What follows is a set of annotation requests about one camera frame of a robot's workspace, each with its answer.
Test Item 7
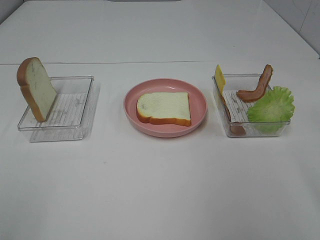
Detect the bread slice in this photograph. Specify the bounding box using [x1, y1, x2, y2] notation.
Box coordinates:
[16, 57, 57, 122]
[136, 92, 192, 127]

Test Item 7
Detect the upright bread slice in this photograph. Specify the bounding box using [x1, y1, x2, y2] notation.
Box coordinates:
[16, 57, 57, 122]

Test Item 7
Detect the pink round plate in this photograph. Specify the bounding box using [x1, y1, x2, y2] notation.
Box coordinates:
[123, 78, 208, 138]

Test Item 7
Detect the clear plastic ingredients tray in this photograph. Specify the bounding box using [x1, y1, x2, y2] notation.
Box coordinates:
[212, 73, 295, 138]

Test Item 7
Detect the curved bacon strip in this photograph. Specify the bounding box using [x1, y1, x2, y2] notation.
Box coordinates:
[236, 64, 274, 103]

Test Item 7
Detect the clear plastic bread tray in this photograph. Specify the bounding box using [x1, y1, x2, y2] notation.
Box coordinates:
[17, 76, 100, 143]

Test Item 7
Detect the yellow cheese slice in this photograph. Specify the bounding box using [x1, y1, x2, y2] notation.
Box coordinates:
[214, 64, 226, 95]

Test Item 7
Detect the green lettuce leaf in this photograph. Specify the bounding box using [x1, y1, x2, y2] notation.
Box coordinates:
[247, 86, 295, 134]

